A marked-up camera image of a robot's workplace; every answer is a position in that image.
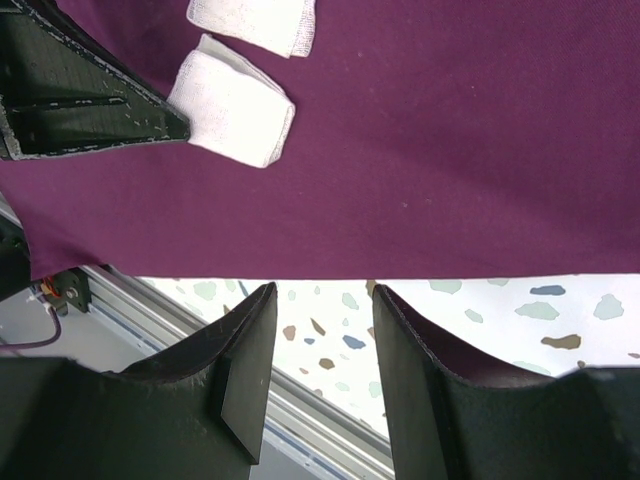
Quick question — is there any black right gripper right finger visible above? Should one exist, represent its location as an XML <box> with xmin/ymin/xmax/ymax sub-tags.
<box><xmin>373</xmin><ymin>285</ymin><xmax>639</xmax><ymax>479</ymax></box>

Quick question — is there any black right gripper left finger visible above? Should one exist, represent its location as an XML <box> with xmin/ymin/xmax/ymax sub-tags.
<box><xmin>1</xmin><ymin>283</ymin><xmax>277</xmax><ymax>479</ymax></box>

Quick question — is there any purple cloth mat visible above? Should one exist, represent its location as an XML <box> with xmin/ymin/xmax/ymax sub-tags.
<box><xmin>1</xmin><ymin>1</ymin><xmax>639</xmax><ymax>279</ymax></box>

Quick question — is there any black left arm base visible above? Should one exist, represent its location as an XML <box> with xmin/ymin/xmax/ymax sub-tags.
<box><xmin>34</xmin><ymin>268</ymin><xmax>91</xmax><ymax>316</ymax></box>

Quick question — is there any white gauze pad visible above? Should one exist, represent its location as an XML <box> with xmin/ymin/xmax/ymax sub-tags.
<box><xmin>186</xmin><ymin>0</ymin><xmax>316</xmax><ymax>58</ymax></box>
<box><xmin>168</xmin><ymin>34</ymin><xmax>296</xmax><ymax>168</ymax></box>

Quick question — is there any aluminium rail frame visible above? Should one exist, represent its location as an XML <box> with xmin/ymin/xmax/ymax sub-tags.
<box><xmin>1</xmin><ymin>267</ymin><xmax>393</xmax><ymax>479</ymax></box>

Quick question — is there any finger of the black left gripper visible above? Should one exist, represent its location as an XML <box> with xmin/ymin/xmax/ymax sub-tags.
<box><xmin>1</xmin><ymin>1</ymin><xmax>190</xmax><ymax>161</ymax></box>

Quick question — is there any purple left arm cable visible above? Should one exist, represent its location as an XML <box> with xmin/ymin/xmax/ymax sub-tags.
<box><xmin>0</xmin><ymin>309</ymin><xmax>64</xmax><ymax>351</ymax></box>

